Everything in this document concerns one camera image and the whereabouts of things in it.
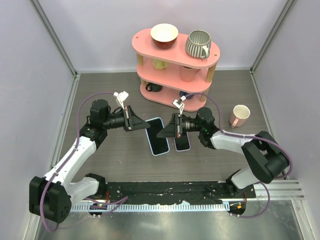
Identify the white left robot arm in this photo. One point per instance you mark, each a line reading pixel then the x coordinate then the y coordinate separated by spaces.
pixel 53 195

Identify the dark blue mug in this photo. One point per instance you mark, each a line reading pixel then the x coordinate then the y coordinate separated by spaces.
pixel 187 95

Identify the grey striped mug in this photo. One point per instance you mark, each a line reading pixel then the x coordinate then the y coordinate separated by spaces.
pixel 198 44

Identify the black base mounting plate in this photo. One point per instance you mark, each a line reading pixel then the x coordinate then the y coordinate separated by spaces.
pixel 172 192

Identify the yellow mug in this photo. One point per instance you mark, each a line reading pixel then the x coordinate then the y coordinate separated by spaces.
pixel 159 64

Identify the pink mug on table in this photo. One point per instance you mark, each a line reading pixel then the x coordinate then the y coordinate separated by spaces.
pixel 239 115

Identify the white cable duct rail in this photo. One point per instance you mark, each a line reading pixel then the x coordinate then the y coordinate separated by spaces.
pixel 88 206

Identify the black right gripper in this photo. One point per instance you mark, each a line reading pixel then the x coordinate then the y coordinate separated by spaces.
pixel 174 129

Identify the pink three-tier shelf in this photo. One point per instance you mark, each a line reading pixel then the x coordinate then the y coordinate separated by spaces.
pixel 169 78

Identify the red and cream bowl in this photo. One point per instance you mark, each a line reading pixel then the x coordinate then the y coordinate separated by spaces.
pixel 164 35

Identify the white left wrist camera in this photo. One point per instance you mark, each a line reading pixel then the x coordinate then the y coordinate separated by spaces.
pixel 120 97

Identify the black mug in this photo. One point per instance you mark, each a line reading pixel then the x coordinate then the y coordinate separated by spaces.
pixel 152 87

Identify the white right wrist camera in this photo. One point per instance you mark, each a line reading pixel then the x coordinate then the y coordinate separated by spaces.
pixel 179 104

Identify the pink mug on shelf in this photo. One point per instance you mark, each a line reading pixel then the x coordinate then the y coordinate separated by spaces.
pixel 187 74

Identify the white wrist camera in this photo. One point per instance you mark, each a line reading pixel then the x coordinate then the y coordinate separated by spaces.
pixel 179 104
pixel 120 97

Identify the light blue phone case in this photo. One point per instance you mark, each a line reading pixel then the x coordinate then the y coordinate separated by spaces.
pixel 160 154

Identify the dark green smartphone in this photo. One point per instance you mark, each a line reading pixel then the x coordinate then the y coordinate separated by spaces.
pixel 157 137

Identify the lilac phone case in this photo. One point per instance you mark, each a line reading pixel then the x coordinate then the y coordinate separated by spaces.
pixel 182 150

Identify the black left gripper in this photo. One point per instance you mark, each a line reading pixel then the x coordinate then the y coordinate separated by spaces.
pixel 132 121

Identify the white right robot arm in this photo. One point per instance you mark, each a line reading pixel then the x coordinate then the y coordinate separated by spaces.
pixel 265 158

